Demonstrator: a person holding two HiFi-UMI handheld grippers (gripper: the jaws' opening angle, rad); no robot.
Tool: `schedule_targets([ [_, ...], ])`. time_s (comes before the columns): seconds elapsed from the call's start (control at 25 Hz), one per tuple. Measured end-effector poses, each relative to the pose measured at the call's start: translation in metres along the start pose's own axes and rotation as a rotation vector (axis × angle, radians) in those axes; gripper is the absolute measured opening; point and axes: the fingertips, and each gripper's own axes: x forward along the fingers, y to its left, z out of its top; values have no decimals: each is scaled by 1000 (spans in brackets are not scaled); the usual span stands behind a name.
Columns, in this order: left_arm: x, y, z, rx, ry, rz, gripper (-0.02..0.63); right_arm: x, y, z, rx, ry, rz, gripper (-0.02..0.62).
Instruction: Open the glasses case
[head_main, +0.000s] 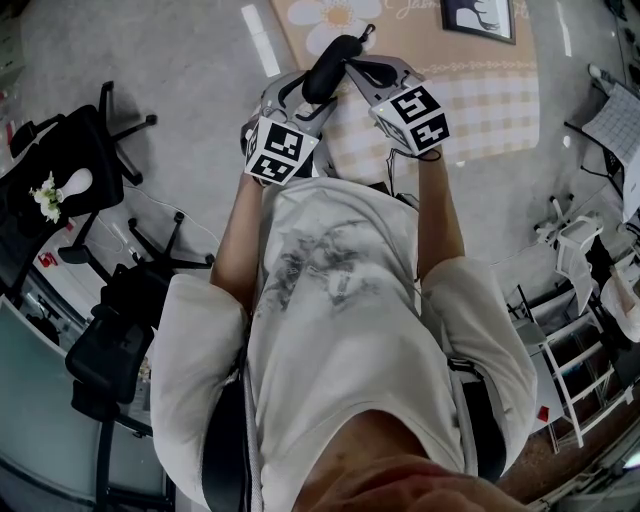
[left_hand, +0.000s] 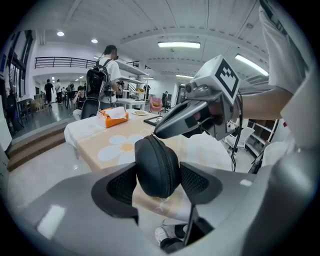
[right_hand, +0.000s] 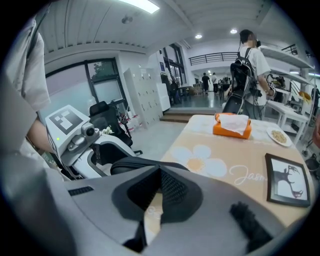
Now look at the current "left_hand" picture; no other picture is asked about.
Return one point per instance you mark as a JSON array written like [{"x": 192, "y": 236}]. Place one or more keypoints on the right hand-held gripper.
[{"x": 225, "y": 80}]

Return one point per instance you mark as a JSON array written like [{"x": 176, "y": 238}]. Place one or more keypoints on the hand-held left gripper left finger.
[{"x": 75, "y": 225}]

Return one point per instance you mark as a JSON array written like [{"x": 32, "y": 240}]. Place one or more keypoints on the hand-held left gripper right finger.
[{"x": 237, "y": 212}]

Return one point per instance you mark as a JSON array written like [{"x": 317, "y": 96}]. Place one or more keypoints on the black glasses case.
[{"x": 155, "y": 165}]

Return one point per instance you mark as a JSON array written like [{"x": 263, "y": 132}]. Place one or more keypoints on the person's right forearm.
[{"x": 265, "y": 105}]

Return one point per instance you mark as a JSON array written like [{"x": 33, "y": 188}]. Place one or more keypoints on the person's right hand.
[{"x": 215, "y": 112}]

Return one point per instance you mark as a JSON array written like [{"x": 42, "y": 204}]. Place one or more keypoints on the pink armchair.
[{"x": 156, "y": 103}]

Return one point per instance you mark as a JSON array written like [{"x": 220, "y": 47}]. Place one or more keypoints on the plate of food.
[{"x": 139, "y": 112}]

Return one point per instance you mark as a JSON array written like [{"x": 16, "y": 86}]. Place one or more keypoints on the yellow plastic item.
[{"x": 140, "y": 90}]

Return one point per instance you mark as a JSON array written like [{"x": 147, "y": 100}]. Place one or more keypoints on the white shoe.
[
  {"x": 185, "y": 228},
  {"x": 161, "y": 235}
]

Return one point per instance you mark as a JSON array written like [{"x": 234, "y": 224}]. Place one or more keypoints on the white side table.
[{"x": 131, "y": 101}]

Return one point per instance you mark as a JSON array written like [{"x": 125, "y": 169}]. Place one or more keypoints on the white office chair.
[{"x": 240, "y": 137}]

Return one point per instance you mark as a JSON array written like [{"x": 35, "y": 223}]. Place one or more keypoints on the white shelving rack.
[{"x": 132, "y": 72}]

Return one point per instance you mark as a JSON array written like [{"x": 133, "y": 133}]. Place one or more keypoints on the ceiling light panel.
[
  {"x": 252, "y": 65},
  {"x": 178, "y": 45}
]

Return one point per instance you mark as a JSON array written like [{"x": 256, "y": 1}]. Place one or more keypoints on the person's dark trousers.
[{"x": 172, "y": 246}]

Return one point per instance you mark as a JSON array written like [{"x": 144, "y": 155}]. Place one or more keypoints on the orange tissue box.
[{"x": 112, "y": 122}]

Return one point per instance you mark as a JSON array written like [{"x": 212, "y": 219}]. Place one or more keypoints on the white shelf unit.
[{"x": 262, "y": 132}]

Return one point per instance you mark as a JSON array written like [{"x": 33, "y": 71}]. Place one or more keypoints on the brown wooden step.
[{"x": 37, "y": 147}]

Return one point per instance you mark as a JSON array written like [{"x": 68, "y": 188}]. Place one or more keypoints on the dark blue office chair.
[{"x": 90, "y": 110}]

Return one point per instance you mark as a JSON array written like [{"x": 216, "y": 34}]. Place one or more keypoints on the person's white t-shirt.
[{"x": 282, "y": 50}]

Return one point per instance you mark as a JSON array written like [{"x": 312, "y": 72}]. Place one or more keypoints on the black balcony railing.
[{"x": 65, "y": 62}]

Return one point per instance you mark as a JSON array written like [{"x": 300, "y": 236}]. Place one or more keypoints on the black picture frame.
[{"x": 153, "y": 120}]

